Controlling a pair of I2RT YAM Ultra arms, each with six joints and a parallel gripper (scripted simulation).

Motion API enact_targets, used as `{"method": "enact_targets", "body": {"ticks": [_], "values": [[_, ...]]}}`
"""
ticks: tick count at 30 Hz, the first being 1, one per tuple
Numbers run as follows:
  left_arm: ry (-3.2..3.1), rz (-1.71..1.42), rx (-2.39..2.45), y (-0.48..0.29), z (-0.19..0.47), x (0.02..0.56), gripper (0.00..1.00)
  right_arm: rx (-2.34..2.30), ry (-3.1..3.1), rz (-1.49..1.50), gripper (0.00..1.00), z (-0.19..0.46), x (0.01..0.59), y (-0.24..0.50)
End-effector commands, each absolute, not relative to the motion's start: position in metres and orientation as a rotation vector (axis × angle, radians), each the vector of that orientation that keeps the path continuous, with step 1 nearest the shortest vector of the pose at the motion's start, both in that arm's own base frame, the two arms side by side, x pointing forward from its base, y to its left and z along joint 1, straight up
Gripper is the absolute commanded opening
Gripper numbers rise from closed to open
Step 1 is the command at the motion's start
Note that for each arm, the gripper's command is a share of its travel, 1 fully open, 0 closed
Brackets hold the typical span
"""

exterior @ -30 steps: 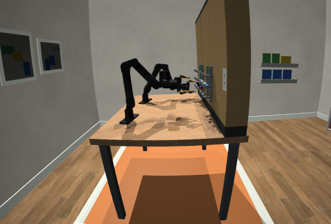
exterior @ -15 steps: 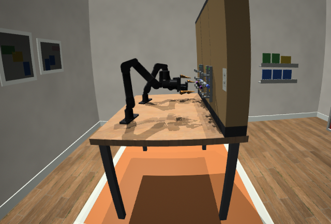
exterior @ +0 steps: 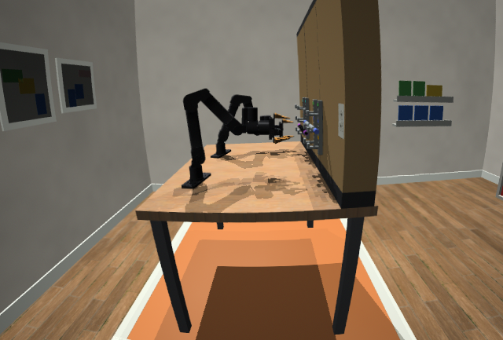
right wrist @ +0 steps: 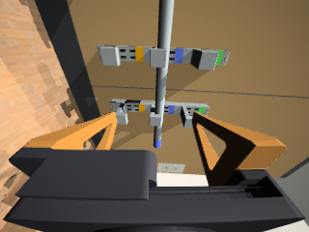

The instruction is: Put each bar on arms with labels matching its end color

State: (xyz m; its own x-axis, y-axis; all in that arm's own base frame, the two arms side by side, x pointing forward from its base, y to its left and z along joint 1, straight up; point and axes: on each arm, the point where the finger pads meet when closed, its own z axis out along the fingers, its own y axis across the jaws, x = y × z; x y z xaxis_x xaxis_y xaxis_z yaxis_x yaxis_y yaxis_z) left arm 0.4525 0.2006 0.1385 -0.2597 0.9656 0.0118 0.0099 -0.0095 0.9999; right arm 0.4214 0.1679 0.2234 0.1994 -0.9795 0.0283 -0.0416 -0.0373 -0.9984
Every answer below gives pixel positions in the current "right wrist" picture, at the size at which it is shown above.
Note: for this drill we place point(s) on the grey metal bar with blue end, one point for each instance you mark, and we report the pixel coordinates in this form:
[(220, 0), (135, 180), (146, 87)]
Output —
[(165, 15)]

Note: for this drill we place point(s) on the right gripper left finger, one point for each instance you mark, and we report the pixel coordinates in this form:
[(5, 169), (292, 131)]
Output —
[(73, 137)]

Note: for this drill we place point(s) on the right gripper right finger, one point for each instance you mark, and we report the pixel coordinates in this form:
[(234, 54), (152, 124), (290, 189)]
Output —
[(245, 149)]

